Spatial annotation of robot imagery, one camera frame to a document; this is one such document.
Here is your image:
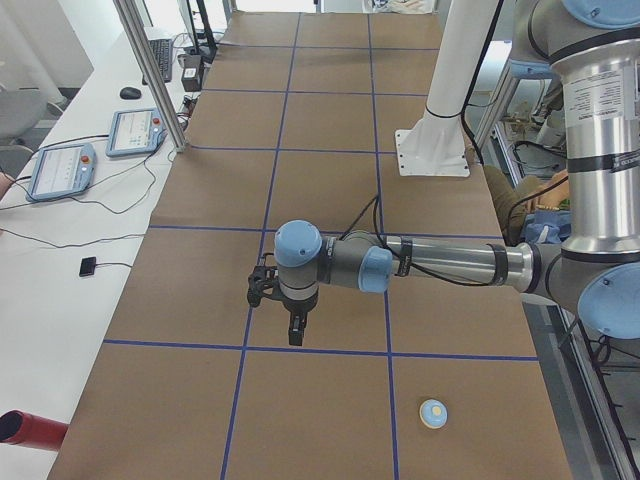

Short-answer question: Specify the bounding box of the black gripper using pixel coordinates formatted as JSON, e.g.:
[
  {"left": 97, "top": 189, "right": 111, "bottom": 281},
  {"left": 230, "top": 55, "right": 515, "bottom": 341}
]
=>
[{"left": 282, "top": 293, "right": 318, "bottom": 346}]

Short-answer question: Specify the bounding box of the blue cream call bell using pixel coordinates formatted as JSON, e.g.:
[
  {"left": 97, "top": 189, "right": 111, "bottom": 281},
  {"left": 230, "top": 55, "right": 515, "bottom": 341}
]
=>
[{"left": 419, "top": 399, "right": 448, "bottom": 429}]

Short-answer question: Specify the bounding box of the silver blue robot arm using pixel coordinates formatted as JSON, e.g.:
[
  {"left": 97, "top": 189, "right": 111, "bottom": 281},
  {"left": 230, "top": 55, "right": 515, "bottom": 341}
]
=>
[{"left": 267, "top": 1, "right": 639, "bottom": 346}]

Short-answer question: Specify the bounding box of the small black square device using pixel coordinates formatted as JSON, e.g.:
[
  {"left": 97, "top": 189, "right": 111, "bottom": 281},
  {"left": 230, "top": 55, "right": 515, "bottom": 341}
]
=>
[{"left": 79, "top": 256, "right": 97, "bottom": 278}]

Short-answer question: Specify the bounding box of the far blue teach pendant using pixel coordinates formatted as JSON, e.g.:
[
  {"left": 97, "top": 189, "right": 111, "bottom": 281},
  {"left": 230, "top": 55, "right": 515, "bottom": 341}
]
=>
[{"left": 105, "top": 108, "right": 166, "bottom": 158}]

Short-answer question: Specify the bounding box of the blue teach pendant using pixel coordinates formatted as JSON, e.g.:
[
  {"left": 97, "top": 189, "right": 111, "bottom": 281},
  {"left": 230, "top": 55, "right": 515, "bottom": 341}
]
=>
[
  {"left": 26, "top": 143, "right": 96, "bottom": 203},
  {"left": 105, "top": 108, "right": 166, "bottom": 158}
]

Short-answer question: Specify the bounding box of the person in blue shirt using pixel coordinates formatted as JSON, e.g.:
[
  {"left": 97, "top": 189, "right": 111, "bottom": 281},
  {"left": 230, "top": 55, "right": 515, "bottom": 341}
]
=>
[{"left": 483, "top": 165, "right": 570, "bottom": 245}]

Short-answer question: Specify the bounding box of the dark brown box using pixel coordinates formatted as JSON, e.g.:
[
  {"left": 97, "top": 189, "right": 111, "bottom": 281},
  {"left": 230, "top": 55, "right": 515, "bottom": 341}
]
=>
[{"left": 181, "top": 55, "right": 204, "bottom": 92}]

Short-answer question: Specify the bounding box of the near blue teach pendant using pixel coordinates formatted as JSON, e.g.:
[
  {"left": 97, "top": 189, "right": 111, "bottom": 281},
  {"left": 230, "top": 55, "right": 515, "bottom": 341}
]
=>
[{"left": 26, "top": 143, "right": 96, "bottom": 203}]

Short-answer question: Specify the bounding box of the black computer mouse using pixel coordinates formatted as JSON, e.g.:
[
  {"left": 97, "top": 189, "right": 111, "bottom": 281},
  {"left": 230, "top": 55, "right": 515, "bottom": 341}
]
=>
[{"left": 119, "top": 86, "right": 142, "bottom": 100}]

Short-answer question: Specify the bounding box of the red cylinder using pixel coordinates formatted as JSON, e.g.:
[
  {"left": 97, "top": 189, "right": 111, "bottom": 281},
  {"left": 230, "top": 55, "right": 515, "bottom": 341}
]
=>
[{"left": 1, "top": 410, "right": 68, "bottom": 451}]

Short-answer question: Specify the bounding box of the black keyboard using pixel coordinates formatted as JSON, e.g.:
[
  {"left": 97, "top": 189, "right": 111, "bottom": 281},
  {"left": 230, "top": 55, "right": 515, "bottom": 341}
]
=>
[{"left": 148, "top": 38, "right": 173, "bottom": 83}]

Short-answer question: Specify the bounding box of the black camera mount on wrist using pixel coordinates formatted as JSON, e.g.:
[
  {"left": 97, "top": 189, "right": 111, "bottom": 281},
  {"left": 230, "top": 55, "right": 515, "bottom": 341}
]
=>
[{"left": 246, "top": 253, "right": 284, "bottom": 308}]

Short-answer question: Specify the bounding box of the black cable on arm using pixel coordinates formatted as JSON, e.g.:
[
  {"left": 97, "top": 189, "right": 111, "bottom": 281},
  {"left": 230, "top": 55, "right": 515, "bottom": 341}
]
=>
[{"left": 339, "top": 193, "right": 496, "bottom": 287}]

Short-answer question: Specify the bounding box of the white camera mast with base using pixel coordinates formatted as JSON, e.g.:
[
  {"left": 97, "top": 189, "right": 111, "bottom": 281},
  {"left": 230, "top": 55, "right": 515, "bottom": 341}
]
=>
[{"left": 395, "top": 0, "right": 502, "bottom": 178}]

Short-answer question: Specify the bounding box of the aluminium frame post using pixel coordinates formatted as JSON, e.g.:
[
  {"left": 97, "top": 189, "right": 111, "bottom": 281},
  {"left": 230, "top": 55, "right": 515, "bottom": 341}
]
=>
[{"left": 113, "top": 0, "right": 187, "bottom": 153}]

